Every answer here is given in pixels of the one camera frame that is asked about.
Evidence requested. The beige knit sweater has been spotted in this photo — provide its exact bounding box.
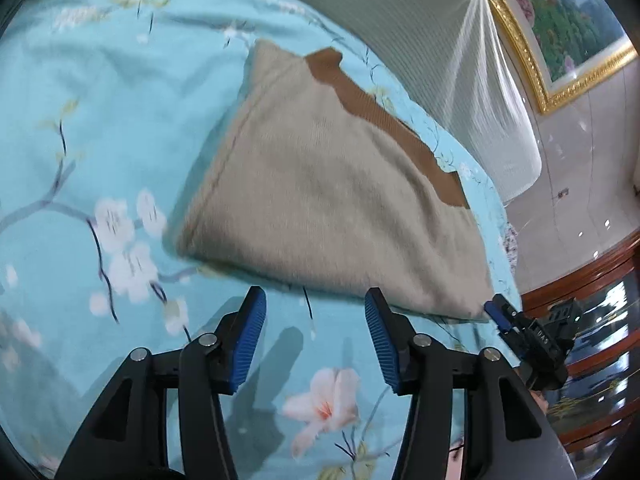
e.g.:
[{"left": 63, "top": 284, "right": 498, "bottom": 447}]
[{"left": 176, "top": 40, "right": 492, "bottom": 320}]

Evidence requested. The right hand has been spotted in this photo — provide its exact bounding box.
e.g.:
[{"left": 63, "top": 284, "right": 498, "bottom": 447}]
[{"left": 514, "top": 363, "right": 549, "bottom": 415}]

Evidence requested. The wooden glass display cabinet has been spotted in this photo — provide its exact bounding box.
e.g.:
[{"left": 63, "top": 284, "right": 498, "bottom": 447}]
[{"left": 523, "top": 232, "right": 639, "bottom": 479}]

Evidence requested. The gold framed landscape painting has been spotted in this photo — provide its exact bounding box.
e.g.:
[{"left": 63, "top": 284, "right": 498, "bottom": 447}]
[{"left": 489, "top": 0, "right": 638, "bottom": 115}]

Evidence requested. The light blue floral duvet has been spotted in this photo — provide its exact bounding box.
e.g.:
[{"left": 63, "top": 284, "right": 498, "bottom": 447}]
[{"left": 1, "top": 0, "right": 520, "bottom": 477}]

